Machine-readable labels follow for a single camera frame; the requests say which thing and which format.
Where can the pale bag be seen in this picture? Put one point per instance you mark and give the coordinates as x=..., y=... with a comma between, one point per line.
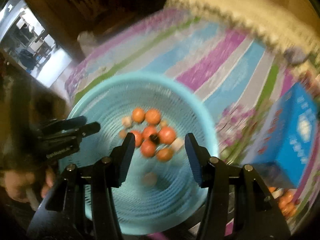
x=86, y=41

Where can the bright glass panel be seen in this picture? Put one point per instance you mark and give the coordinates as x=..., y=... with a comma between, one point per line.
x=25, y=42

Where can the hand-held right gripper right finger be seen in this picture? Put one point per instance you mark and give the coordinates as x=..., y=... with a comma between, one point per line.
x=195, y=160

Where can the person's left hand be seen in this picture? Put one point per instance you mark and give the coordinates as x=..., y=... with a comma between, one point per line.
x=22, y=185

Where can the pile of mixed fruits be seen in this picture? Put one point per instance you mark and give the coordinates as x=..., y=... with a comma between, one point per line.
x=285, y=202

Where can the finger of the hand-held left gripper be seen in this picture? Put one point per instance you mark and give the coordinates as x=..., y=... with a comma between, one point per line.
x=87, y=129
x=67, y=123

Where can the dark plum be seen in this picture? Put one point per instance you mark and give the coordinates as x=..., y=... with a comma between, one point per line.
x=154, y=138

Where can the light blue plastic basket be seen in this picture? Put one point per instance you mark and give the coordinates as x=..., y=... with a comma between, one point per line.
x=112, y=100

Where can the cream quilt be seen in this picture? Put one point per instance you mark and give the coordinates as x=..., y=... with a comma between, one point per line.
x=237, y=5

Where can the beige sugarcane chunk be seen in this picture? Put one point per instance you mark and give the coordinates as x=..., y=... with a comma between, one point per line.
x=127, y=121
x=178, y=144
x=150, y=179

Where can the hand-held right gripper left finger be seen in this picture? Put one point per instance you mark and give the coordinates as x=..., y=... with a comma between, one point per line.
x=125, y=161

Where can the blue cardboard box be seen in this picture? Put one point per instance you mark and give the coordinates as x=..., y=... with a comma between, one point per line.
x=295, y=135

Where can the group of oranges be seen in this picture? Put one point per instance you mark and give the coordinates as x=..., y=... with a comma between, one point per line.
x=167, y=135

